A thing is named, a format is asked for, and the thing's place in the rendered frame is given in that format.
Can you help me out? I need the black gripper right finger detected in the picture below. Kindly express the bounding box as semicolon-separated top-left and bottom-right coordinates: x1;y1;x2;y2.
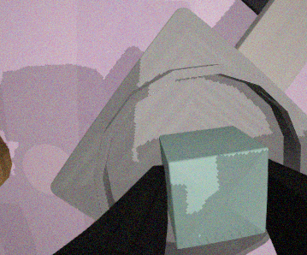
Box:
266;158;307;255

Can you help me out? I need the small grey balance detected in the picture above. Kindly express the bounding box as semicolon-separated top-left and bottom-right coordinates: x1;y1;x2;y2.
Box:
50;0;307;220

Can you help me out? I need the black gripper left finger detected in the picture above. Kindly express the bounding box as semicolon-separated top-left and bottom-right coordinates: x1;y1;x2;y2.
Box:
53;165;168;255

